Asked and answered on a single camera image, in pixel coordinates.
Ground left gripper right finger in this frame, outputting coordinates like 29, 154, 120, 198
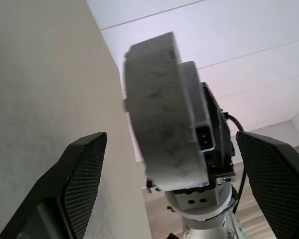
235, 130, 299, 239

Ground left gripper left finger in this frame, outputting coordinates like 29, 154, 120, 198
0, 131, 108, 239

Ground silver motor housing copper windings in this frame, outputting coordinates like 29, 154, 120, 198
121, 31, 211, 192

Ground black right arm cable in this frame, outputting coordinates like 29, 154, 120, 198
225, 112, 247, 215

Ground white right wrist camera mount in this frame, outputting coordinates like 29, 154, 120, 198
164, 185, 234, 221

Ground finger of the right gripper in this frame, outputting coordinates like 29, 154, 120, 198
201, 82, 236, 179

